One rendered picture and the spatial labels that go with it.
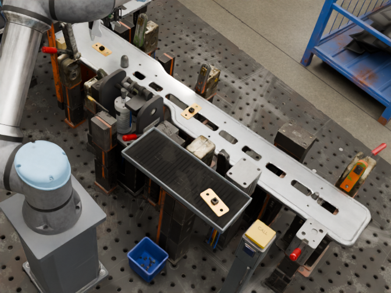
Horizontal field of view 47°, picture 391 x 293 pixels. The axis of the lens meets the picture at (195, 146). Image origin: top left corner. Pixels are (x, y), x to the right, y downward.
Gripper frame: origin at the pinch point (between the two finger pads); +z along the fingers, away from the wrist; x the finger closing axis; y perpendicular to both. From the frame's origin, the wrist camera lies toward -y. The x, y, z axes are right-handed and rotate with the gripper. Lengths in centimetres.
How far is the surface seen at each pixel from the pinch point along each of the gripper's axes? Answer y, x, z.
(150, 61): 17.9, 9.4, 8.1
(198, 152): 64, -19, 0
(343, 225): 112, -3, 7
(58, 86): -9.0, -16.0, 24.4
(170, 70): 21.9, 17.4, 15.0
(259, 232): 95, -34, -8
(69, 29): 1.6, -16.2, -10.3
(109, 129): 36.6, -31.0, 1.8
